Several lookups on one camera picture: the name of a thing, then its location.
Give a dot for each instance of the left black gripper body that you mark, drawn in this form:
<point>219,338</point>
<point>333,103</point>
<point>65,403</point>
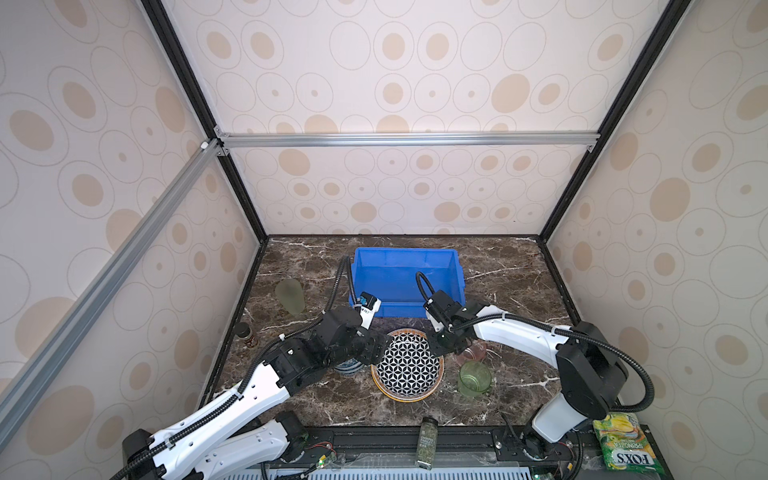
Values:
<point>366,347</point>

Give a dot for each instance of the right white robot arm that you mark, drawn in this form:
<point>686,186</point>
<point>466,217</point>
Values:
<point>596,377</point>

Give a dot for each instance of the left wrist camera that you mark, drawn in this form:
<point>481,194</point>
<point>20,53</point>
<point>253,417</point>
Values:
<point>368,306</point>

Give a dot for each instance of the back aluminium rail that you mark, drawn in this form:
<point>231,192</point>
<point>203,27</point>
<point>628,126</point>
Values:
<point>229,141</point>

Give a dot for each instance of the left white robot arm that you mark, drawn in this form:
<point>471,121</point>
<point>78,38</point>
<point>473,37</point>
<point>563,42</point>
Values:
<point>191,448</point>

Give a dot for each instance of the herb spice jar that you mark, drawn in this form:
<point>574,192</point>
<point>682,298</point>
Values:
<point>427,443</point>

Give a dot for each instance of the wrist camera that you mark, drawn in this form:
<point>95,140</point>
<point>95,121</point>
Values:
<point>435,314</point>
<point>368,306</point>

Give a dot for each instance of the aluminium rail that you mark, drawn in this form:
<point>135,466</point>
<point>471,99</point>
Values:
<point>48,360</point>
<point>229,141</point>

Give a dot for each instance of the small dark sauce bottle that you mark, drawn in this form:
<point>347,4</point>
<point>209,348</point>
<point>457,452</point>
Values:
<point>245,336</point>

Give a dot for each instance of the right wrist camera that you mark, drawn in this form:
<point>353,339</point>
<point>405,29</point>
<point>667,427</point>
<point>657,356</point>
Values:
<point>435,314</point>

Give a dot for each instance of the green glass cup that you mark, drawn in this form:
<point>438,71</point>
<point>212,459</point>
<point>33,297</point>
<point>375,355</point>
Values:
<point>474,379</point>

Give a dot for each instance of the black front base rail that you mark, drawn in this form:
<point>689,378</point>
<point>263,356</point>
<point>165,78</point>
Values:
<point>391,453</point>

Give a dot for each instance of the left aluminium rail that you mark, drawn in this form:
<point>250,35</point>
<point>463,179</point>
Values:
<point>48,360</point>

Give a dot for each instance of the blue floral ceramic bowl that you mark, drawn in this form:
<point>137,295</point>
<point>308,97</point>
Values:
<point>348,367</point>

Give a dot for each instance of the green Fox's candy bag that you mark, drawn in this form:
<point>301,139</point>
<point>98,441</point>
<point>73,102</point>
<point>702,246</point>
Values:
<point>624,445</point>

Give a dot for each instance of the black white geometric plate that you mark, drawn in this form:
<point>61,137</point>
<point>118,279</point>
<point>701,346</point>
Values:
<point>408,372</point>

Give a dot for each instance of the blue plastic bin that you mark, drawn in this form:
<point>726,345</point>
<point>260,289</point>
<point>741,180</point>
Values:
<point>389,275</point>

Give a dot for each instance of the pink glass cup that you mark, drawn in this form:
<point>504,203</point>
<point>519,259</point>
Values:
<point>477,352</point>

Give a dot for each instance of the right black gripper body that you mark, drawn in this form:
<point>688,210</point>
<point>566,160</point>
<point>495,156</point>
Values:
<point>440,343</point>

